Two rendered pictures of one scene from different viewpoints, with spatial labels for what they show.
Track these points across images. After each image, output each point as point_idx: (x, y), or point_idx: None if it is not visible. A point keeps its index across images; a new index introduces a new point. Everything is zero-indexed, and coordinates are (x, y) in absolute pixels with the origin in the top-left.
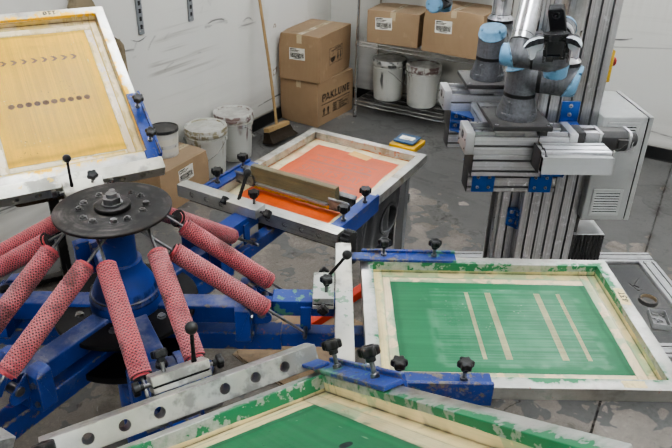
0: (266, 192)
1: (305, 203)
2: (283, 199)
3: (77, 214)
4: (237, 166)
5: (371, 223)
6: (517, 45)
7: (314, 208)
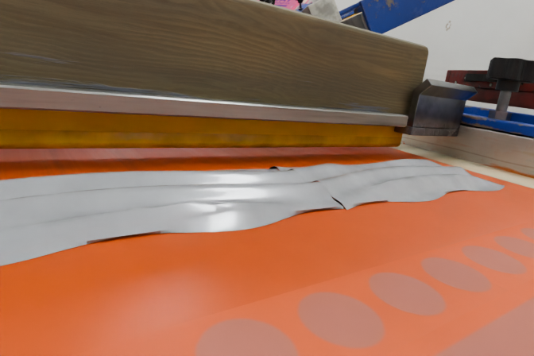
0: (347, 151)
1: (162, 155)
2: (260, 148)
3: None
4: (490, 109)
5: None
6: None
7: (72, 150)
